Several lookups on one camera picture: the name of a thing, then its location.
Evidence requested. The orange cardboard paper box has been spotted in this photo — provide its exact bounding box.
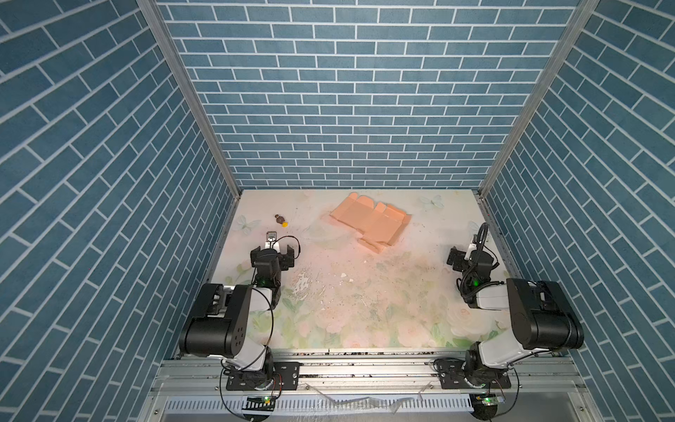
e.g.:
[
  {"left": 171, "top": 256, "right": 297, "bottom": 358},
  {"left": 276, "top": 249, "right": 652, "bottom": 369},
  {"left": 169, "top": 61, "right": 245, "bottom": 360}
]
[{"left": 330, "top": 193, "right": 412, "bottom": 253}]

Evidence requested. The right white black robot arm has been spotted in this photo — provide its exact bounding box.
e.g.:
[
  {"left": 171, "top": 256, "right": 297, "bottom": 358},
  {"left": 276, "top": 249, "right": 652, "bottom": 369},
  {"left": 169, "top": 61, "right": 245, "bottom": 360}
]
[{"left": 448, "top": 244, "right": 585, "bottom": 376}]

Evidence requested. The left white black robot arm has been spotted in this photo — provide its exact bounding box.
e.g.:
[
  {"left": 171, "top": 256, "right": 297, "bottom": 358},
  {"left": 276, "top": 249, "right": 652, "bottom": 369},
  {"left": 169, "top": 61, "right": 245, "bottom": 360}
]
[{"left": 179, "top": 241, "right": 302, "bottom": 379}]

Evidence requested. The small brown yellow toy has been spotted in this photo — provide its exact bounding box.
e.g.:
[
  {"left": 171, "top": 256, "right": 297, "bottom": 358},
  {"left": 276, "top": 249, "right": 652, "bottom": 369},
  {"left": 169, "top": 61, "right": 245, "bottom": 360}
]
[{"left": 274, "top": 215, "right": 289, "bottom": 228}]

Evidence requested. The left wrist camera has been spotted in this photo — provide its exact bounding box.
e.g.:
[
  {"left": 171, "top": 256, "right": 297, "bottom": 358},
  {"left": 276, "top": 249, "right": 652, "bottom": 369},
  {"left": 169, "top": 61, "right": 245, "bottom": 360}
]
[{"left": 265, "top": 231, "right": 279, "bottom": 251}]

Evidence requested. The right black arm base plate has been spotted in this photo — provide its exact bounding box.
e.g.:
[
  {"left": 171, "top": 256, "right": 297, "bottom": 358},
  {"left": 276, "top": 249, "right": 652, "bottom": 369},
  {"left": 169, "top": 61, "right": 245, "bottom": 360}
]
[{"left": 432, "top": 357, "right": 512, "bottom": 390}]

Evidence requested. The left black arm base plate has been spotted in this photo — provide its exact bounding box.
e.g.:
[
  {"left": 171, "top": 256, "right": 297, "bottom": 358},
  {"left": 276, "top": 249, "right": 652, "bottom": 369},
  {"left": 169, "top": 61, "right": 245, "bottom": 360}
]
[{"left": 225, "top": 362, "right": 301, "bottom": 391}]

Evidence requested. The aluminium mounting rail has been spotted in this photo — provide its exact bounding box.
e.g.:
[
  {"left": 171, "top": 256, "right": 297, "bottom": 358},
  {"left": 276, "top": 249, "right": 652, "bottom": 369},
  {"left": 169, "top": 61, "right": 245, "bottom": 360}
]
[{"left": 150, "top": 349, "right": 587, "bottom": 397}]

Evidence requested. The white slotted cable duct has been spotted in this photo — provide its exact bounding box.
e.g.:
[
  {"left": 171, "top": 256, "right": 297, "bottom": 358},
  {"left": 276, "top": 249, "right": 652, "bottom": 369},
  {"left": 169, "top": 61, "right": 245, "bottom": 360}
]
[{"left": 165, "top": 394, "right": 473, "bottom": 416}]

